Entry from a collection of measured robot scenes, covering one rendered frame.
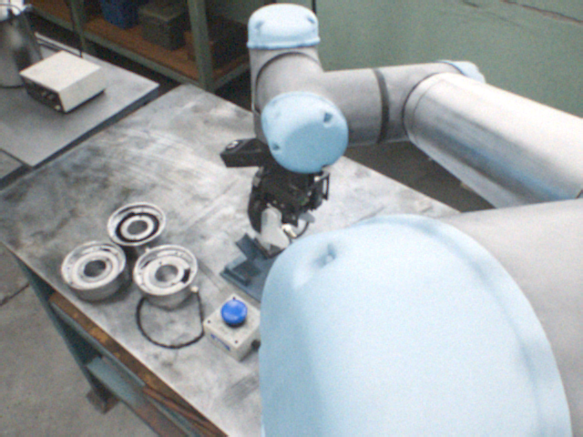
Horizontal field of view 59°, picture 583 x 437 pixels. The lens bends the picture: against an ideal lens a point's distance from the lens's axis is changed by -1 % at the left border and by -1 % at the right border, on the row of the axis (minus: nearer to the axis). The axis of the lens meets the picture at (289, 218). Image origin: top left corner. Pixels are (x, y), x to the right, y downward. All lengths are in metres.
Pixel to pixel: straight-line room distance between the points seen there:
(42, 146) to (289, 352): 1.39
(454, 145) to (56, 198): 0.89
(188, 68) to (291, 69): 2.09
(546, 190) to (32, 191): 1.03
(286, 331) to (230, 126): 1.10
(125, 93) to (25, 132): 0.30
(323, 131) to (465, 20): 1.76
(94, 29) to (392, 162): 1.71
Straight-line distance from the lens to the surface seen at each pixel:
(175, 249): 0.94
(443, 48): 2.29
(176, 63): 2.66
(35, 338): 1.97
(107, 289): 0.92
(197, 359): 0.84
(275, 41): 0.56
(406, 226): 0.16
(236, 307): 0.79
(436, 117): 0.44
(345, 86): 0.51
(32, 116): 1.65
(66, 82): 1.60
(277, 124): 0.48
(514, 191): 0.34
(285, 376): 0.17
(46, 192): 1.17
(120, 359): 1.17
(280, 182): 0.69
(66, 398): 1.82
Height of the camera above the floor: 1.53
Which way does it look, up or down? 46 degrees down
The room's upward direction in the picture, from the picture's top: straight up
